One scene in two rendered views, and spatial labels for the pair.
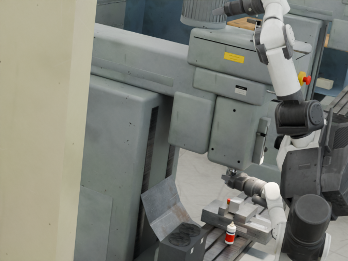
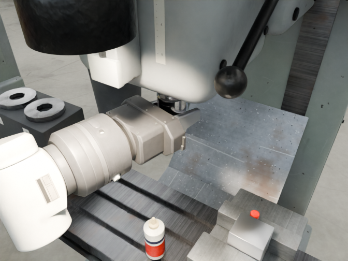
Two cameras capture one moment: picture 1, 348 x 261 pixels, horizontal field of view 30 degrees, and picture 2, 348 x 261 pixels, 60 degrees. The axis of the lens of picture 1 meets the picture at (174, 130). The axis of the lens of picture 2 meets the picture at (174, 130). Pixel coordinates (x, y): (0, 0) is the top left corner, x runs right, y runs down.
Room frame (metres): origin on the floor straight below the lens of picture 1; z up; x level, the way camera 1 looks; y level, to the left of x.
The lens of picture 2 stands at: (2.79, -0.68, 1.49)
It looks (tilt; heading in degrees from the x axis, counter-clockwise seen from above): 36 degrees down; 98
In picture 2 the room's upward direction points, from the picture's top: straight up
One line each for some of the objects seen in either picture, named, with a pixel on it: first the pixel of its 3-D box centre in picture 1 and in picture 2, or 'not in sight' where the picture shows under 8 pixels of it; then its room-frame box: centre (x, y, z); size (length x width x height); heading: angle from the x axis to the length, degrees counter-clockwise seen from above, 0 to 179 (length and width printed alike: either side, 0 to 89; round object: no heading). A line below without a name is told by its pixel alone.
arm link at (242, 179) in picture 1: (246, 185); (124, 139); (2.68, -0.36, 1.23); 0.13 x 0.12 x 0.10; 141
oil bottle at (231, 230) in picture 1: (230, 232); (154, 235); (2.71, -0.33, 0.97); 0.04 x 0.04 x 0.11
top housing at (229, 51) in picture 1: (248, 53); not in sight; (2.74, -0.27, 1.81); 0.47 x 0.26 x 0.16; 65
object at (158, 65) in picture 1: (147, 61); not in sight; (2.95, 0.17, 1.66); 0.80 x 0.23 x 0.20; 65
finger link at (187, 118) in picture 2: not in sight; (186, 122); (2.76, -0.31, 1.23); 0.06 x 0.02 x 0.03; 51
